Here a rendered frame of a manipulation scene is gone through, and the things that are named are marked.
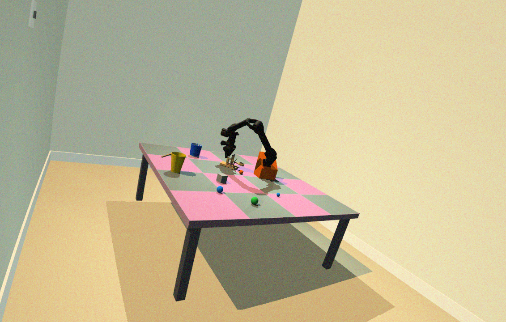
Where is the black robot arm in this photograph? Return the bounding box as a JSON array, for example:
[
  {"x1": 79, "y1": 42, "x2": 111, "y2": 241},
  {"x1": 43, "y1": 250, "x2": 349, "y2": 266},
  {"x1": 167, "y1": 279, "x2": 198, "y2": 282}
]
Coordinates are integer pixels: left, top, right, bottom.
[{"x1": 221, "y1": 118, "x2": 277, "y2": 167}]

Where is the blue open cylinder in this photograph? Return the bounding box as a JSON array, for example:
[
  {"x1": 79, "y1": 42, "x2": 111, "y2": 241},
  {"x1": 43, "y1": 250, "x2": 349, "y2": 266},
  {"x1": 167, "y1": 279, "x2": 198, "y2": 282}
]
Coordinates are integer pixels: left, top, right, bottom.
[{"x1": 190, "y1": 143, "x2": 202, "y2": 157}]

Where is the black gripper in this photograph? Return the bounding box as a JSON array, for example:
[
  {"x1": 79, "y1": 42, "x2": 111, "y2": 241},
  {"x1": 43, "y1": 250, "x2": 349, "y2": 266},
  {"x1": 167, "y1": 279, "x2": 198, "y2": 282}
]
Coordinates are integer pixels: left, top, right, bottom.
[{"x1": 223, "y1": 139, "x2": 236, "y2": 158}]

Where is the yellow cup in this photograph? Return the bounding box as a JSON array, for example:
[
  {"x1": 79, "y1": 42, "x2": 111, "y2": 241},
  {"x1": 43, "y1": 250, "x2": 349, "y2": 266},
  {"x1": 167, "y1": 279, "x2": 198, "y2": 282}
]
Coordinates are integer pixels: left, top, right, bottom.
[{"x1": 171, "y1": 152, "x2": 186, "y2": 173}]

